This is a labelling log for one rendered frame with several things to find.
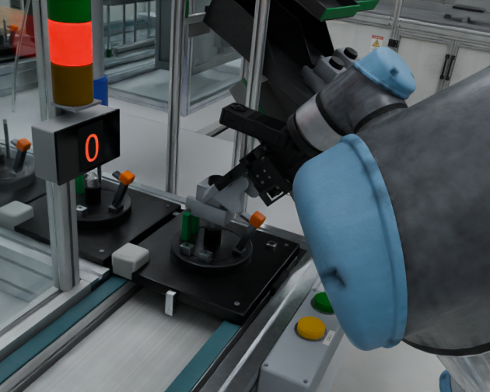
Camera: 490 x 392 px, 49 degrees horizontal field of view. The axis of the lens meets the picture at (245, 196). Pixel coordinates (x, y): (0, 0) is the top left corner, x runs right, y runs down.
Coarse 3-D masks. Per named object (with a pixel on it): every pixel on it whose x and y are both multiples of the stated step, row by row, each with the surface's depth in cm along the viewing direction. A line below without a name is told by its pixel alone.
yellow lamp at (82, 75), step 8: (56, 64) 66; (56, 72) 66; (64, 72) 65; (72, 72) 65; (80, 72) 66; (88, 72) 67; (56, 80) 66; (64, 80) 66; (72, 80) 66; (80, 80) 66; (88, 80) 67; (56, 88) 67; (64, 88) 66; (72, 88) 66; (80, 88) 67; (88, 88) 68; (56, 96) 67; (64, 96) 67; (72, 96) 67; (80, 96) 67; (88, 96) 68; (64, 104) 67; (72, 104) 67; (80, 104) 68
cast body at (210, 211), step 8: (216, 176) 88; (200, 184) 87; (208, 184) 87; (232, 184) 89; (200, 192) 87; (192, 200) 89; (200, 200) 88; (208, 200) 87; (192, 208) 89; (200, 208) 88; (208, 208) 88; (216, 208) 87; (224, 208) 87; (200, 216) 89; (208, 216) 88; (216, 216) 88; (224, 216) 87; (232, 216) 90; (224, 224) 88
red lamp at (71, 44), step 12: (48, 24) 64; (60, 24) 63; (72, 24) 63; (84, 24) 64; (60, 36) 63; (72, 36) 64; (84, 36) 64; (60, 48) 64; (72, 48) 64; (84, 48) 65; (60, 60) 65; (72, 60) 65; (84, 60) 66
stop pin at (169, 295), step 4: (168, 292) 84; (172, 292) 84; (176, 292) 84; (168, 296) 84; (172, 296) 83; (176, 296) 84; (168, 300) 84; (172, 300) 83; (176, 300) 84; (168, 304) 84; (172, 304) 84; (176, 304) 85; (168, 308) 84; (172, 308) 84; (168, 312) 85; (172, 312) 84
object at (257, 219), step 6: (240, 216) 87; (246, 216) 87; (252, 216) 86; (258, 216) 86; (264, 216) 87; (252, 222) 86; (258, 222) 86; (252, 228) 87; (246, 234) 88; (252, 234) 89; (240, 240) 89; (246, 240) 89; (240, 246) 90
